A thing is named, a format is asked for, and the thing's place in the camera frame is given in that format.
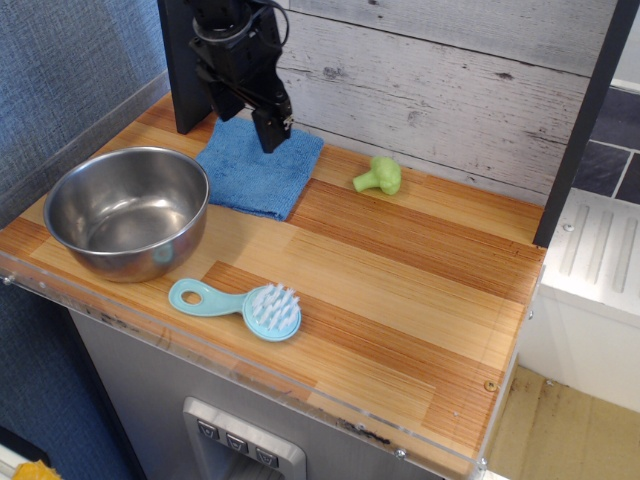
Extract dark frame post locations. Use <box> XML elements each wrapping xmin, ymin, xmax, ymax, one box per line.
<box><xmin>157</xmin><ymin>0</ymin><xmax>211</xmax><ymax>134</ymax></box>
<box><xmin>533</xmin><ymin>0</ymin><xmax>639</xmax><ymax>248</ymax></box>

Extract yellow object at corner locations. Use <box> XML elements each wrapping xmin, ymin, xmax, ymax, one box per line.
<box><xmin>11</xmin><ymin>462</ymin><xmax>62</xmax><ymax>480</ymax></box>

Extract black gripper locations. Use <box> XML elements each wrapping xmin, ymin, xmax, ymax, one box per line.
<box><xmin>189</xmin><ymin>7</ymin><xmax>293</xmax><ymax>153</ymax></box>

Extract stainless steel bowl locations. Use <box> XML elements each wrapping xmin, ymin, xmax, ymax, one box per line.
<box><xmin>43</xmin><ymin>146</ymin><xmax>210</xmax><ymax>283</ymax></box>

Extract blue towel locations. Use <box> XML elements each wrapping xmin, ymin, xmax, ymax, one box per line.
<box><xmin>196</xmin><ymin>118</ymin><xmax>324</xmax><ymax>221</ymax></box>

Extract light blue scrub brush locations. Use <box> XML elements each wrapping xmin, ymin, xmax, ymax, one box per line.
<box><xmin>168</xmin><ymin>279</ymin><xmax>302</xmax><ymax>342</ymax></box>

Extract white ridged side unit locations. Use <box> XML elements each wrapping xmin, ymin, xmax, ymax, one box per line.
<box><xmin>517</xmin><ymin>188</ymin><xmax>640</xmax><ymax>415</ymax></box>

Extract dark right frame post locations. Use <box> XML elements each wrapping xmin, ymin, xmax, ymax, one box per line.
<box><xmin>533</xmin><ymin>0</ymin><xmax>639</xmax><ymax>248</ymax></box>

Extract dark left frame post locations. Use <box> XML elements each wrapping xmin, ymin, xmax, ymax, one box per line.
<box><xmin>157</xmin><ymin>0</ymin><xmax>211</xmax><ymax>134</ymax></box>

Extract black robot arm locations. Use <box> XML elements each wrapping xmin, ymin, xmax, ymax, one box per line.
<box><xmin>189</xmin><ymin>1</ymin><xmax>293</xmax><ymax>153</ymax></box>

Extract silver dispenser button panel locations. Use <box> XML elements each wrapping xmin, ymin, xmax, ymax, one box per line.
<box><xmin>183</xmin><ymin>397</ymin><xmax>307</xmax><ymax>479</ymax></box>

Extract green toy broccoli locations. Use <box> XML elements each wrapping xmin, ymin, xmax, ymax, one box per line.
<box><xmin>352</xmin><ymin>156</ymin><xmax>402</xmax><ymax>195</ymax></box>

